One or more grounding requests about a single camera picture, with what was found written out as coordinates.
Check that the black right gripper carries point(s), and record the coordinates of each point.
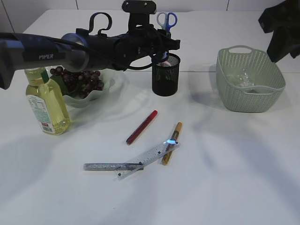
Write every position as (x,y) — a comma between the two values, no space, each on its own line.
(286,13)

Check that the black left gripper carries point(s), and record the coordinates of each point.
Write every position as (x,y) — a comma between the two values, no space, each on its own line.
(140,43)

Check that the blue scissors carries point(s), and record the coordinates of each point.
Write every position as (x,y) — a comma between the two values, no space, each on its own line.
(165,25)

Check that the clear plastic sheet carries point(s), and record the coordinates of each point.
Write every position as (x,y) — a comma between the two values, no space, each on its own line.
(243,78)

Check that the purple grape bunch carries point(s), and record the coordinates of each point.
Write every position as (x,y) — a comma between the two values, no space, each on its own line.
(77,84)

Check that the yellow tea bottle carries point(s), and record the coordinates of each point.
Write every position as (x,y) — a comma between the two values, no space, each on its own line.
(47,102)

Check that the pink purple scissors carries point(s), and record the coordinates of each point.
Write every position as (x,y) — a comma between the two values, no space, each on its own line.
(164,64)

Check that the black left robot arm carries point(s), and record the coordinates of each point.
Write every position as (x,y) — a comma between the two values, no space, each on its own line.
(79,52)

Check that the black mesh pen holder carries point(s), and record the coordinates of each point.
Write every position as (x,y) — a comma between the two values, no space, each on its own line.
(165,79)

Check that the green woven plastic basket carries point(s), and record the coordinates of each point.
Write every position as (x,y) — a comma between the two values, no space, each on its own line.
(269,81)

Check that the green wavy plastic plate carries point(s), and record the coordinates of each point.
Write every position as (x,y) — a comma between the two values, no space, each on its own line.
(107,76)

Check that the gold glitter pen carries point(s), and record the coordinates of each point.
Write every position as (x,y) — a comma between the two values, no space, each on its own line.
(171,145)

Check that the red marker pen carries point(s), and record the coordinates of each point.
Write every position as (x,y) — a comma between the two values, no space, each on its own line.
(141,127)

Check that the clear plastic ruler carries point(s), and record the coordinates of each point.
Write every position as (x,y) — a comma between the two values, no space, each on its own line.
(146,158)

